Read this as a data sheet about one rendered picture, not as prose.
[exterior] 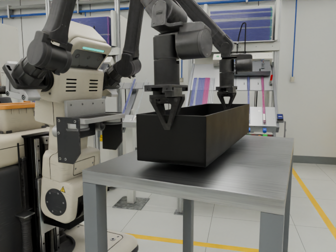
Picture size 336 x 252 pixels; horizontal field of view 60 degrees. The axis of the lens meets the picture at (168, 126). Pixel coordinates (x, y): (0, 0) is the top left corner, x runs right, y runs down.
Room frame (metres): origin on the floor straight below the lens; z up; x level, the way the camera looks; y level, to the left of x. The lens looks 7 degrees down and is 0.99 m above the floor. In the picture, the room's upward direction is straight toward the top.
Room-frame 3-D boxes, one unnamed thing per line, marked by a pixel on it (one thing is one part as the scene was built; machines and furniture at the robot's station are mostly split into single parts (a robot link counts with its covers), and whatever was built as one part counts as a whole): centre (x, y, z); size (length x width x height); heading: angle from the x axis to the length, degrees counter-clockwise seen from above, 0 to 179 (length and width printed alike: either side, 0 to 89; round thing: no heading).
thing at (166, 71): (0.66, 0.00, 1.02); 0.10 x 0.07 x 0.07; 156
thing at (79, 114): (1.10, 0.30, 0.84); 0.28 x 0.16 x 0.22; 156
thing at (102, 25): (2.94, 0.79, 1.52); 0.51 x 0.13 x 0.27; 77
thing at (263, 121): (2.56, -0.57, 0.65); 1.01 x 0.73 x 1.29; 167
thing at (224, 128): (0.91, -0.12, 0.88); 0.57 x 0.17 x 0.11; 156
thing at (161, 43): (0.65, 0.00, 1.08); 0.07 x 0.06 x 0.07; 58
